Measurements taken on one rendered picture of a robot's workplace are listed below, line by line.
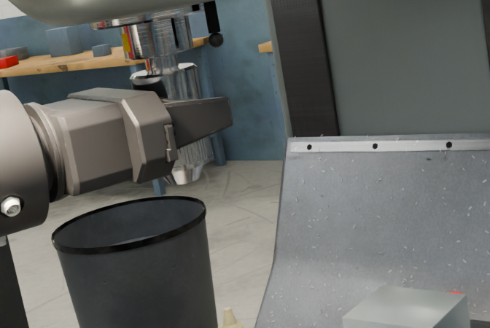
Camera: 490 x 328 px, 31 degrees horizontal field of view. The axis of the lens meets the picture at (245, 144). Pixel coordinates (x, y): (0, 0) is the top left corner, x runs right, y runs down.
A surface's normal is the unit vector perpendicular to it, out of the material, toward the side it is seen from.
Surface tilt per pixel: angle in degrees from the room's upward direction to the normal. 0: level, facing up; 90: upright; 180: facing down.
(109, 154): 90
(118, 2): 137
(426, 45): 90
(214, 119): 90
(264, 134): 90
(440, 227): 62
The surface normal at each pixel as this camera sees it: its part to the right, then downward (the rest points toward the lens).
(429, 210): -0.58, -0.20
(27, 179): 0.56, 0.22
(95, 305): -0.46, 0.33
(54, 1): -0.47, 0.59
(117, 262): -0.04, 0.28
